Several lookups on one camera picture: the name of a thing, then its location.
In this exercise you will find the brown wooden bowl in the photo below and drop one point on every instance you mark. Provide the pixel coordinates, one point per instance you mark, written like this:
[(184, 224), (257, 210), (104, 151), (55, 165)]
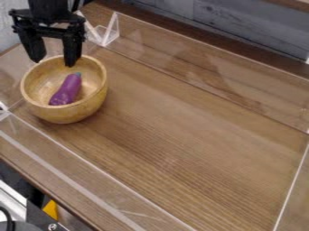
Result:
[(43, 80)]

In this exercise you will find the black metal equipment base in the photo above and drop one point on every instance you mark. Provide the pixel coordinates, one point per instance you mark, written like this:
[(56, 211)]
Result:
[(65, 222)]

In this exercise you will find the purple toy eggplant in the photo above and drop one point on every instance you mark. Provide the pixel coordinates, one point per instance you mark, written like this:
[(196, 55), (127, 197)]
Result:
[(65, 94)]

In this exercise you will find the clear acrylic table barrier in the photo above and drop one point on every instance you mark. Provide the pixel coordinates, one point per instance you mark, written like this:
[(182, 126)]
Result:
[(196, 147)]

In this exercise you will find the yellow sticker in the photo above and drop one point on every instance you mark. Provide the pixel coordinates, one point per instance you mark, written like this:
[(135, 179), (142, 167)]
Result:
[(49, 209)]

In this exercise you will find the clear acrylic corner bracket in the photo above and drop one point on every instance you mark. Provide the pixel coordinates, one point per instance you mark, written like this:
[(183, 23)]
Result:
[(101, 35)]

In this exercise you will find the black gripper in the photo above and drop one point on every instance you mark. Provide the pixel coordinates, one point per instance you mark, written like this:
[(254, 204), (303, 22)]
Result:
[(49, 18)]

